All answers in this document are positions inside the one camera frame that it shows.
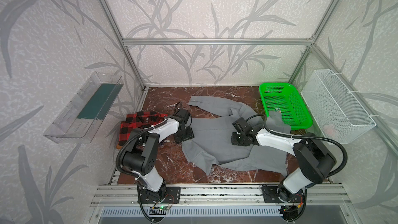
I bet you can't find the white wire mesh basket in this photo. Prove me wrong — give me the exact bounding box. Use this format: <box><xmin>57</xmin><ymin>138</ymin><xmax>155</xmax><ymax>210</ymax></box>
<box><xmin>301</xmin><ymin>69</ymin><xmax>376</xmax><ymax>144</ymax></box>

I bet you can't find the red black plaid folded shirt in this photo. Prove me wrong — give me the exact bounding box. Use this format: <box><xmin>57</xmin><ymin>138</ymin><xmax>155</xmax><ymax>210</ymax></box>
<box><xmin>116</xmin><ymin>111</ymin><xmax>168</xmax><ymax>149</ymax></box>

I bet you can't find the aluminium front rail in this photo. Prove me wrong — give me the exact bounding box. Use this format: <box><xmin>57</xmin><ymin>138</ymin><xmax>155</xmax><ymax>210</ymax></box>
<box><xmin>90</xmin><ymin>184</ymin><xmax>352</xmax><ymax>207</ymax></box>

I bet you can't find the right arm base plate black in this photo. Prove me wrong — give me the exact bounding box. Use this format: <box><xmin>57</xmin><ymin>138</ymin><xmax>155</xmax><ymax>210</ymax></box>
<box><xmin>261</xmin><ymin>185</ymin><xmax>305</xmax><ymax>204</ymax></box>

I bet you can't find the grey long sleeve shirt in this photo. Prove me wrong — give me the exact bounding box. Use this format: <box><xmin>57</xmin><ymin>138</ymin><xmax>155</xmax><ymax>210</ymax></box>
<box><xmin>181</xmin><ymin>95</ymin><xmax>287</xmax><ymax>176</ymax></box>

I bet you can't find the pink item in wire basket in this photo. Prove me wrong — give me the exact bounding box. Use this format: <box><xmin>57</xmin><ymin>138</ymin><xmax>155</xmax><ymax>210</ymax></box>
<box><xmin>323</xmin><ymin>124</ymin><xmax>336</xmax><ymax>135</ymax></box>

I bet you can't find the clear plastic wall bin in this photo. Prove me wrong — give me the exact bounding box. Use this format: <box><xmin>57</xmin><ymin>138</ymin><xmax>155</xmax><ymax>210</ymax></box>
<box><xmin>44</xmin><ymin>72</ymin><xmax>124</xmax><ymax>144</ymax></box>

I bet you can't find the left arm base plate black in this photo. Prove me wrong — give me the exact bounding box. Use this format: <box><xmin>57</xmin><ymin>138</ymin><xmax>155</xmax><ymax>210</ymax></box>
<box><xmin>138</xmin><ymin>186</ymin><xmax>181</xmax><ymax>204</ymax></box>

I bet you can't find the green plastic basket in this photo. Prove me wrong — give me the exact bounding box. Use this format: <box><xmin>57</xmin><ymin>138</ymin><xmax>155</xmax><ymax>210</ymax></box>
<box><xmin>259</xmin><ymin>83</ymin><xmax>313</xmax><ymax>130</ymax></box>

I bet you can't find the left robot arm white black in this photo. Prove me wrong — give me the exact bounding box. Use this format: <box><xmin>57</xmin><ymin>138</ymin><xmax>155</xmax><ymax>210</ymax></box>
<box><xmin>116</xmin><ymin>103</ymin><xmax>194</xmax><ymax>198</ymax></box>

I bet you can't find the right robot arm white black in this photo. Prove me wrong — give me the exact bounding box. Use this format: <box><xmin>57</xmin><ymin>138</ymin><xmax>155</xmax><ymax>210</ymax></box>
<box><xmin>231</xmin><ymin>114</ymin><xmax>348</xmax><ymax>203</ymax></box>

